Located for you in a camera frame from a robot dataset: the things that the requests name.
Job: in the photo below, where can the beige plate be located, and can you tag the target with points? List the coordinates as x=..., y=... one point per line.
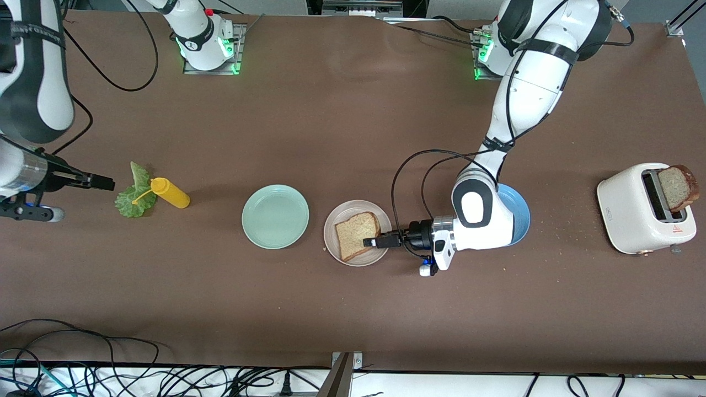
x=336, y=220

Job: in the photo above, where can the aluminium post with bracket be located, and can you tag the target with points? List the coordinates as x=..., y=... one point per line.
x=337, y=380

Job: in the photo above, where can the brown bread slice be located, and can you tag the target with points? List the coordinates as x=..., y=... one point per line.
x=356, y=234
x=675, y=187

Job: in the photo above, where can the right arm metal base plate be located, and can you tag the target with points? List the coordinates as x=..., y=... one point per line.
x=241, y=60

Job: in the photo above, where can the green lettuce leaf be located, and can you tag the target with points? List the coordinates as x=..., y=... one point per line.
x=132, y=204

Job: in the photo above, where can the yellow squeeze bottle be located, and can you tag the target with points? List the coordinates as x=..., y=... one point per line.
x=174, y=196

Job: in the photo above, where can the black power plug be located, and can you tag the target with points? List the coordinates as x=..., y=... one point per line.
x=285, y=387

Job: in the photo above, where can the white toaster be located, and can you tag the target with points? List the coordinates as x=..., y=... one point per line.
x=623, y=215

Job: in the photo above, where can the mint green plate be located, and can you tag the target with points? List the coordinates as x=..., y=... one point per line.
x=276, y=216

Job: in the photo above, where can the blue plate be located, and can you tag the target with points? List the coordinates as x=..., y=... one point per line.
x=521, y=215

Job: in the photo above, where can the aluminium frame post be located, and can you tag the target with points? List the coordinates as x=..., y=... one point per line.
x=681, y=22

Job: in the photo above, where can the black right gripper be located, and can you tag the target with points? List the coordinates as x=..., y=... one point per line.
x=62, y=176

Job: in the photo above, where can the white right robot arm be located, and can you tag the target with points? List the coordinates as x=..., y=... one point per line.
x=33, y=82

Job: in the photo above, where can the grey metal rail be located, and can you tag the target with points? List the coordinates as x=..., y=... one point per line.
x=361, y=10

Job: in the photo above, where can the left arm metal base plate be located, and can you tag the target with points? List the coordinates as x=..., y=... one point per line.
x=482, y=79

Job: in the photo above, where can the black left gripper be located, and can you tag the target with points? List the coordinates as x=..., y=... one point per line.
x=419, y=235

